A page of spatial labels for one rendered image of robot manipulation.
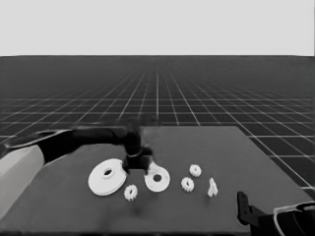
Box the large thick white disc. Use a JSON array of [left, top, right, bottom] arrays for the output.
[[87, 157, 128, 197]]

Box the small white T-shaped piece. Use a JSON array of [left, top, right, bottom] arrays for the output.
[[207, 177, 220, 198]]

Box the white round carrier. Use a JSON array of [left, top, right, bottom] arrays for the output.
[[143, 165, 171, 194]]

